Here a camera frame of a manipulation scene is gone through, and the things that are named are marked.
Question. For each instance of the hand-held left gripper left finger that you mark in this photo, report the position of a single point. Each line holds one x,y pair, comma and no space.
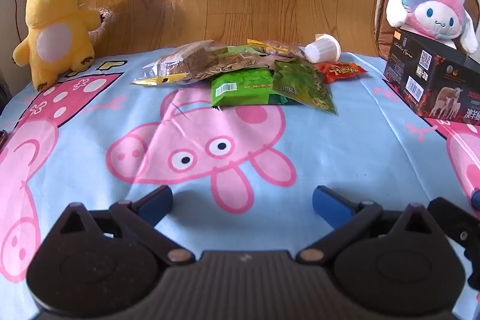
157,205

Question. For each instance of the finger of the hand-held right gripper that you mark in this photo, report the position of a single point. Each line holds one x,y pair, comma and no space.
455,218

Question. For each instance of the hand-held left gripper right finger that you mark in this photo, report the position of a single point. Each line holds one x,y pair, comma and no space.
330,203

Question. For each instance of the black cardboard box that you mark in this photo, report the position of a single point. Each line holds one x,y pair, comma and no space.
423,80

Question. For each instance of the bright green snack packet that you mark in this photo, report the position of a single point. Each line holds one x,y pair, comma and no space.
242,87

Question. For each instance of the clear brown seed packet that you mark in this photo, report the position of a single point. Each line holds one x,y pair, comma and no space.
187,61

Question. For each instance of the printed blue blanket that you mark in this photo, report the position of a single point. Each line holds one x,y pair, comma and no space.
337,140

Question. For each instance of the patterned green snack pouch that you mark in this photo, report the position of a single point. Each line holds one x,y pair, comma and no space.
303,84

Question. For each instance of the red snack packet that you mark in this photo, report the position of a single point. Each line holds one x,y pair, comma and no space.
341,72

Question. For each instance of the white jelly cup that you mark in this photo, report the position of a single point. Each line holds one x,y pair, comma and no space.
322,49

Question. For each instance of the gold-edged nut packet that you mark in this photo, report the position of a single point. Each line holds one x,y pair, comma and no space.
277,48

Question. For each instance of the yellow duck plush toy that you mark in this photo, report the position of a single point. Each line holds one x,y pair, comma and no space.
52,24

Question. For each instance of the pink and blue plush toy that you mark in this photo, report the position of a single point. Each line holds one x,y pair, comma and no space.
431,9

